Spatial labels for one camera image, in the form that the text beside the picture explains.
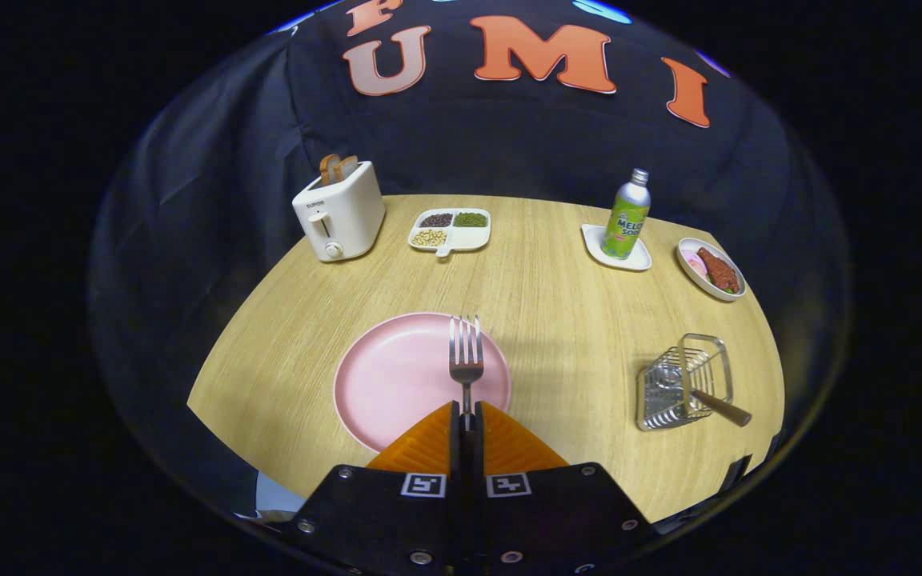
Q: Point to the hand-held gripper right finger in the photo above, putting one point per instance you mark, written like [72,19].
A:
[477,456]

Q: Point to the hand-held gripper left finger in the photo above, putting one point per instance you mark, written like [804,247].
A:
[456,456]

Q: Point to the pink plate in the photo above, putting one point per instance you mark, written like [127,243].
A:
[397,376]

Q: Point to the white divided dish with beans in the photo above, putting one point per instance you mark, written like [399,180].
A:
[461,238]

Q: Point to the white square coaster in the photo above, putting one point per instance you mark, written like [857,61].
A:
[593,240]

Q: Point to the black table clamp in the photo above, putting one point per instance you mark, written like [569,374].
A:
[737,472]

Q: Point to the white toaster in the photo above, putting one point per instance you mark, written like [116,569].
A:
[349,216]

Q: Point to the green soda bottle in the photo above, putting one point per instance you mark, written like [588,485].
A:
[627,220]

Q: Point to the white plate with food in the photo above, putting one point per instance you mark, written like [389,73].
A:
[701,280]

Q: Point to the pink ham slices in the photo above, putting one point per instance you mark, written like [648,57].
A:
[693,264]

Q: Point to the red meat piece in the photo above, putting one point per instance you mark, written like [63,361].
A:
[719,270]

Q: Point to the brown toast slice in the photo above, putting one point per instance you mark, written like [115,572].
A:
[327,168]
[347,166]

